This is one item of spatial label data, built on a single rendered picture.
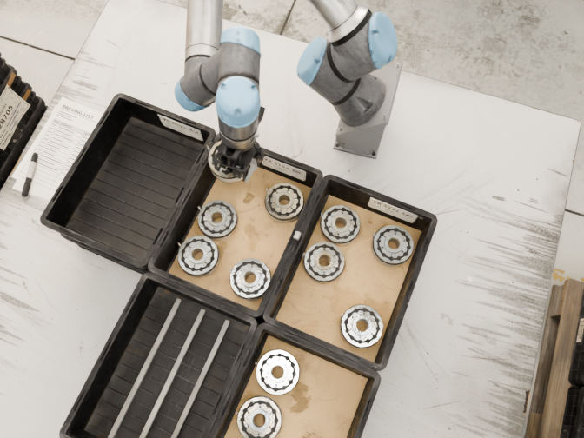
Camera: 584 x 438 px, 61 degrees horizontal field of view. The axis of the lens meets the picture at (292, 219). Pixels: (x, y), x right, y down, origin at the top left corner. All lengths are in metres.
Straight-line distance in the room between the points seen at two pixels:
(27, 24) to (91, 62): 1.22
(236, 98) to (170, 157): 0.59
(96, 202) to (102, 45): 0.62
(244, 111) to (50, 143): 0.97
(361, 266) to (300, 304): 0.19
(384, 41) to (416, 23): 1.53
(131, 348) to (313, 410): 0.46
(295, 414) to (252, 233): 0.46
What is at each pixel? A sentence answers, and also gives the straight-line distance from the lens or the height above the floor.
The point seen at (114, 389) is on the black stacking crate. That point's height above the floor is 0.83.
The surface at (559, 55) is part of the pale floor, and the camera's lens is 2.89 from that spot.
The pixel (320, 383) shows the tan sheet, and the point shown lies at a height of 0.83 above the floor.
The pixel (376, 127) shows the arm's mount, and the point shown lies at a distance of 1.38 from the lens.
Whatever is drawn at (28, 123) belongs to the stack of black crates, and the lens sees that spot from 2.35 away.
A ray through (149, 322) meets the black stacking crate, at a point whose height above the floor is 0.83.
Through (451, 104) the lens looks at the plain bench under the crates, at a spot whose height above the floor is 0.70.
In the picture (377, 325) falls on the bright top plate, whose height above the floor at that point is 0.86.
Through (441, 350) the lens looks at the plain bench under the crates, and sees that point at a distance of 1.44.
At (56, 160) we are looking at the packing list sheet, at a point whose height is 0.70.
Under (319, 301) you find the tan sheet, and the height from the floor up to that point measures 0.83.
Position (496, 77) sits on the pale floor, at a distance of 2.69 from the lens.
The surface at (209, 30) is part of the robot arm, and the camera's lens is 1.09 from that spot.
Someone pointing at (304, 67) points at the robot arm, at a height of 1.00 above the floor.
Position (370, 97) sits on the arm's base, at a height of 0.92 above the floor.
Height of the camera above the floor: 2.09
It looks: 72 degrees down
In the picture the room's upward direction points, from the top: 2 degrees counter-clockwise
